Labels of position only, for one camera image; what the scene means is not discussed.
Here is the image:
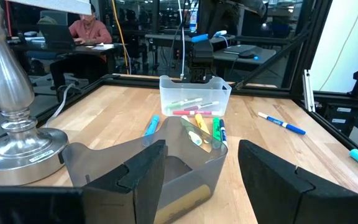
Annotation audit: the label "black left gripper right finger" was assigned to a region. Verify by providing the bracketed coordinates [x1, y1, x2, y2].
[237, 139, 358, 224]

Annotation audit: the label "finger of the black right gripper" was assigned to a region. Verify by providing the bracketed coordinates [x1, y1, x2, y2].
[201, 18, 219, 35]

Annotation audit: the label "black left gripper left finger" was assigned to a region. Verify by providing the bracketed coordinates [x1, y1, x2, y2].
[0, 139, 169, 224]

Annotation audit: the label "light blue Expo marker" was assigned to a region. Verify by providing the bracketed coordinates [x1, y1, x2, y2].
[191, 29, 229, 44]

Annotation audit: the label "yellow highlighter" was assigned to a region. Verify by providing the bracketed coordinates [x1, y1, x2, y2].
[154, 183, 213, 224]
[194, 113, 211, 144]

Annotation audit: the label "green Expo marker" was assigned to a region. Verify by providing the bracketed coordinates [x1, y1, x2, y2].
[165, 97, 204, 109]

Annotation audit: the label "light blue highlighter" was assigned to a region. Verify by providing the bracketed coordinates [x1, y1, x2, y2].
[142, 114, 161, 147]

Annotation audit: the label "pink Expo marker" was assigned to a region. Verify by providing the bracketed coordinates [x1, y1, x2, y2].
[172, 110, 221, 116]

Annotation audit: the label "closed grey laptop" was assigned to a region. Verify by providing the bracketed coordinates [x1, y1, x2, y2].
[223, 44, 258, 55]

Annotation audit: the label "black computer mouse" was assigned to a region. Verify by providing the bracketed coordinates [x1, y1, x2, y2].
[239, 51, 257, 60]

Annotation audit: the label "dark office desk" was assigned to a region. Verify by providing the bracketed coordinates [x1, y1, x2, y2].
[9, 37, 126, 75]
[213, 43, 278, 75]

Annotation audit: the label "clear plastic bin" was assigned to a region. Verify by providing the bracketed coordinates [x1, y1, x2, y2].
[159, 74, 232, 118]

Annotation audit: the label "smoky grey plastic bin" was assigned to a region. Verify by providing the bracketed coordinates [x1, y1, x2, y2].
[61, 116, 229, 224]

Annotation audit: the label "pale green highlighter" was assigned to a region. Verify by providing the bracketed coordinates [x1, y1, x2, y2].
[180, 114, 204, 147]

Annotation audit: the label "black box white labels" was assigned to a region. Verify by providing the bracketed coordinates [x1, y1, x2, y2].
[317, 101, 358, 131]

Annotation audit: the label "person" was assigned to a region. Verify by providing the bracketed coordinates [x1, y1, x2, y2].
[50, 2, 113, 91]

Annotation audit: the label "silver table lamp white shade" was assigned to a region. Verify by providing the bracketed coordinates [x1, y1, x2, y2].
[0, 0, 93, 187]

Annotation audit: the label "open dark laptop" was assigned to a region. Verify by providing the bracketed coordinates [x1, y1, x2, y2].
[37, 23, 77, 50]

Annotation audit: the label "white hanging cable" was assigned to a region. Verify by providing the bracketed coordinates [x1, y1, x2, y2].
[177, 0, 188, 80]

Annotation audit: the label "yellow power cable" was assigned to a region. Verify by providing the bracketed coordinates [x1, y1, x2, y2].
[112, 0, 132, 68]

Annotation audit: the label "silver aluminium bracket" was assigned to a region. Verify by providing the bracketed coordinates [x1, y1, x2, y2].
[303, 68, 316, 113]

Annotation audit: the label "white lamp power cord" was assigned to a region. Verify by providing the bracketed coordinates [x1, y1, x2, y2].
[44, 82, 76, 128]

